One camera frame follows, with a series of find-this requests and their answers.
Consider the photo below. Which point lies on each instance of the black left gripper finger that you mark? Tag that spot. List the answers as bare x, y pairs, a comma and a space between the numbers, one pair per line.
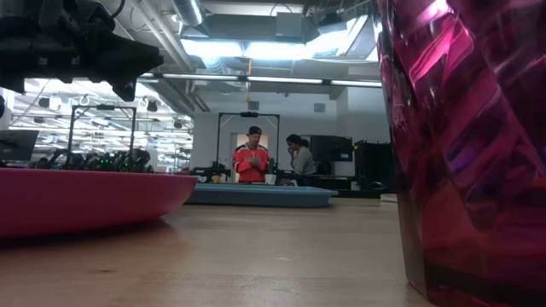
132, 53
123, 71

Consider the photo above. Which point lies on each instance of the pink round plate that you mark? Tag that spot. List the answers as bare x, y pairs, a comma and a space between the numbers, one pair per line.
77, 200

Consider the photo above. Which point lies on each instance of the red faceted plastic cup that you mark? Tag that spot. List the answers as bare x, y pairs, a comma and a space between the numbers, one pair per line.
469, 162

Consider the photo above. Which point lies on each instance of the black background robot arm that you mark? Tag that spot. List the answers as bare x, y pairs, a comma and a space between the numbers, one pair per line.
210, 172
285, 175

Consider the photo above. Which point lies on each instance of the small white cup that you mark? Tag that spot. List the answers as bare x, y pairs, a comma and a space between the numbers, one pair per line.
270, 179

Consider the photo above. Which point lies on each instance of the blue plastic tray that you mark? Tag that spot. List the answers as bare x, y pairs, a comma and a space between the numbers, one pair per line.
260, 197

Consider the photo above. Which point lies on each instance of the black computer monitor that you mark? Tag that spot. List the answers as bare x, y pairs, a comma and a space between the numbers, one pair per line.
16, 145

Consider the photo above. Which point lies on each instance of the long ceiling light strip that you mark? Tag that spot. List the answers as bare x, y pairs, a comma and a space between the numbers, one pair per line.
264, 79

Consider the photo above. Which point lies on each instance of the person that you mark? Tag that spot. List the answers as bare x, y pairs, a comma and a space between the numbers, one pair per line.
302, 160
251, 162

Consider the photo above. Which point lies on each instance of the grey ceiling box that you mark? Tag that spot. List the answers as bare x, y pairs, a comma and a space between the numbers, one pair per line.
289, 24

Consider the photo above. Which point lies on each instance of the black storage rack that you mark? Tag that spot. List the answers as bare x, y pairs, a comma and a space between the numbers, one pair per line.
373, 164

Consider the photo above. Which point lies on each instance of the silver ventilation duct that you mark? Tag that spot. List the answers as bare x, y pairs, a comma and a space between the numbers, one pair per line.
189, 12

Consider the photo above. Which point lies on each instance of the black gantry frame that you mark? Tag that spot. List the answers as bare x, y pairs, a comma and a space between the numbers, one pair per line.
218, 140
71, 132

